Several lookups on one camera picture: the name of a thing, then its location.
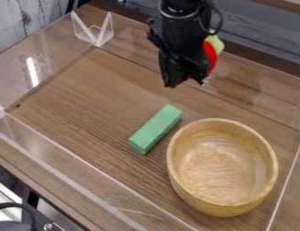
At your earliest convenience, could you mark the black metal table bracket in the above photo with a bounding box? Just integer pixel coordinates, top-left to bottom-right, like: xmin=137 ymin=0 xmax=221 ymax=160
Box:
xmin=22 ymin=189 xmax=66 ymax=231

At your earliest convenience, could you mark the black cable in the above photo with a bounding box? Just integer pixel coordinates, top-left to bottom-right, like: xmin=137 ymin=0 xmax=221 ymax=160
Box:
xmin=0 ymin=202 xmax=36 ymax=231

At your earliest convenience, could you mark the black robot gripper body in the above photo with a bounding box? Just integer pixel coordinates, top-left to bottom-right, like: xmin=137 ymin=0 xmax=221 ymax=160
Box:
xmin=149 ymin=0 xmax=222 ymax=68

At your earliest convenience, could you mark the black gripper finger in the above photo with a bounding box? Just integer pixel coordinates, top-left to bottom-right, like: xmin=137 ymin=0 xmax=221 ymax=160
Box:
xmin=185 ymin=61 xmax=211 ymax=85
xmin=158 ymin=51 xmax=189 ymax=88

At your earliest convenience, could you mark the green rectangular block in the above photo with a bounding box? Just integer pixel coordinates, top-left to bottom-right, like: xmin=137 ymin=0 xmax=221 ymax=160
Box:
xmin=128 ymin=105 xmax=182 ymax=154

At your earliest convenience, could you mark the clear acrylic corner bracket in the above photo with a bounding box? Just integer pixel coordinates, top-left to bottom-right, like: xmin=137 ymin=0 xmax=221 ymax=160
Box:
xmin=70 ymin=12 xmax=114 ymax=47

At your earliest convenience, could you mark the light wooden bowl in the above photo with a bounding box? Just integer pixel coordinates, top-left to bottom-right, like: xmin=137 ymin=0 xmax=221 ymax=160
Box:
xmin=167 ymin=118 xmax=280 ymax=217

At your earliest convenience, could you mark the clear acrylic tray wall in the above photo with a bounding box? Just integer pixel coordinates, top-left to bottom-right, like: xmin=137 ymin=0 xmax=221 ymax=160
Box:
xmin=0 ymin=5 xmax=300 ymax=231

